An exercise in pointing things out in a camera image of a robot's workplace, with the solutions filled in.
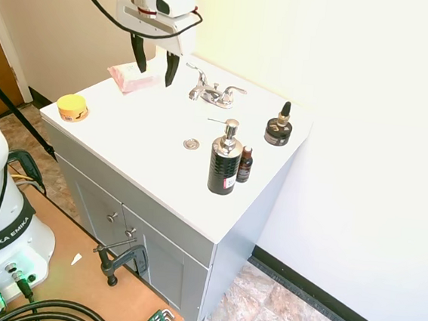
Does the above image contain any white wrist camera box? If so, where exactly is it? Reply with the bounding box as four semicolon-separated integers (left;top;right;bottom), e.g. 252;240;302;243
153;0;199;20

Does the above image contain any white door frame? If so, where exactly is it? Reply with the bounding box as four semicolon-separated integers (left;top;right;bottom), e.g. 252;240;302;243
0;0;45;106

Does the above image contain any black chrome soap dispenser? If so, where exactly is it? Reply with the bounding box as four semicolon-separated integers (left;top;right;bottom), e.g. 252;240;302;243
200;116;247;198

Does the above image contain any short black baseboard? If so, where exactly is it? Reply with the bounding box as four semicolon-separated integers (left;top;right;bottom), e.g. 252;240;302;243
26;87;57;111

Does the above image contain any chrome sink drain stopper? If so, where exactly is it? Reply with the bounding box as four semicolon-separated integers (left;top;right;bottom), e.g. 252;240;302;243
182;137;202;152

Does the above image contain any yellow round jar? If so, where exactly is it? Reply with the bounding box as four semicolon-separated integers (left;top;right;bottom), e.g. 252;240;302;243
55;92;93;125

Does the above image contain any black baseboard strip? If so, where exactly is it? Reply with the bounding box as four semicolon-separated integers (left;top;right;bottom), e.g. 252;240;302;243
242;242;428;321

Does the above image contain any thick black cable bundle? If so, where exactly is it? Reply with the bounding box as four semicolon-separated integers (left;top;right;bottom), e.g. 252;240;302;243
0;271;122;321

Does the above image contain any brown wooden base board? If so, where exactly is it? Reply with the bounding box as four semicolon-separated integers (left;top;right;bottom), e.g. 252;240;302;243
0;181;196;321

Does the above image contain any chrome lever faucet handle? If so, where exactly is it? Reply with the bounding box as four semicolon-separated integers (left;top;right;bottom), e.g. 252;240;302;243
183;62;210;88
221;85;249;108

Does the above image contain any chrome faucet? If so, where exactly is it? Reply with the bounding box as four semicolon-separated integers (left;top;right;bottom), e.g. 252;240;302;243
186;80;238;111

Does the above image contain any pink wipes packet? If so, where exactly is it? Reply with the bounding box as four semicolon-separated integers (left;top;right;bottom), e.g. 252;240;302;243
104;60;163;99

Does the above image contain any black C-clamp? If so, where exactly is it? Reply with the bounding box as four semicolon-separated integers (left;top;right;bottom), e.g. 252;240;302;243
89;232;152;292

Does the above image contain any gray vanity cabinet white sink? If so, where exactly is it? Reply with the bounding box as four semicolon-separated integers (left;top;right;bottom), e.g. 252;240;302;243
20;39;320;321

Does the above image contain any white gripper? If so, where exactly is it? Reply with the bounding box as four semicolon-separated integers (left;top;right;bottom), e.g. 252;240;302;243
107;0;201;91

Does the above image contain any black round jar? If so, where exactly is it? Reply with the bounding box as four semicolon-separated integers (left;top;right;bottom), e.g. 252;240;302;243
263;116;294;147

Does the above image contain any small brown bottle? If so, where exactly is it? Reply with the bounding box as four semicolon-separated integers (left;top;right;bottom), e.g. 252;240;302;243
236;145;255;185

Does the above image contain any black tripod leg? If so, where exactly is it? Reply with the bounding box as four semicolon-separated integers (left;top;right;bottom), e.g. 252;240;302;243
0;66;65;162

